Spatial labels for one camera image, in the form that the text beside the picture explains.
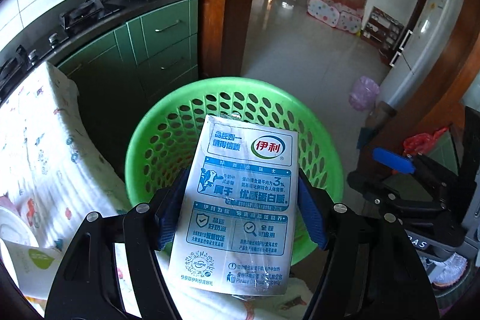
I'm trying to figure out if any blue white milk carton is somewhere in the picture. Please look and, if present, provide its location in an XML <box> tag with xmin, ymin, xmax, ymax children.
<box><xmin>168</xmin><ymin>115</ymin><xmax>299</xmax><ymax>296</ymax></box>

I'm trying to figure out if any green kitchen cabinet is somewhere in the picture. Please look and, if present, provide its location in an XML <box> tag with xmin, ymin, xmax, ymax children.
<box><xmin>58</xmin><ymin>0</ymin><xmax>199</xmax><ymax>176</ymax></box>

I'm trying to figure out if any red plastic bag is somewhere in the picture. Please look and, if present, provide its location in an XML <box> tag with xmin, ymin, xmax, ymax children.
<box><xmin>403</xmin><ymin>127</ymin><xmax>448</xmax><ymax>156</ymax></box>

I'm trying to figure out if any green plastic basket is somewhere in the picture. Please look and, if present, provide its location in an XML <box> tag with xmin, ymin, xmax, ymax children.
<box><xmin>124</xmin><ymin>76</ymin><xmax>344</xmax><ymax>267</ymax></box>

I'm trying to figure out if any pink plastic bag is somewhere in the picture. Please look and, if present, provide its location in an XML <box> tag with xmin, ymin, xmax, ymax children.
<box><xmin>348</xmin><ymin>76</ymin><xmax>380</xmax><ymax>111</ymax></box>

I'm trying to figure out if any white refrigerator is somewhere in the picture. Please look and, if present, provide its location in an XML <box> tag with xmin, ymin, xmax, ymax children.
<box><xmin>376</xmin><ymin>0</ymin><xmax>461</xmax><ymax>110</ymax></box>

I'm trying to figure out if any cartoon print tablecloth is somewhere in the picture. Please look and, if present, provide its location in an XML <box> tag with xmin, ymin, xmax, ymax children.
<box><xmin>0</xmin><ymin>61</ymin><xmax>313</xmax><ymax>320</ymax></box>

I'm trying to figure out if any white paper cup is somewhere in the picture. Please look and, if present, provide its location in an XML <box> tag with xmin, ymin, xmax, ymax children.
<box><xmin>4</xmin><ymin>241</ymin><xmax>63</xmax><ymax>300</ymax></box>

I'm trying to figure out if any white plastic lid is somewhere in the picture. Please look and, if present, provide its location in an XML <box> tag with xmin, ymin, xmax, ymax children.
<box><xmin>0</xmin><ymin>206</ymin><xmax>39</xmax><ymax>247</ymax></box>

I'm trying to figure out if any polka dot play tent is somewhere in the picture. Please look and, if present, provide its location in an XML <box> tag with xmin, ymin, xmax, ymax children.
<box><xmin>307</xmin><ymin>0</ymin><xmax>364</xmax><ymax>35</ymax></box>

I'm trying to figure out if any black gas stove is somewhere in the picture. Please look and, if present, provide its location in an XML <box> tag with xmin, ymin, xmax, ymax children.
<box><xmin>1</xmin><ymin>0</ymin><xmax>124</xmax><ymax>103</ymax></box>

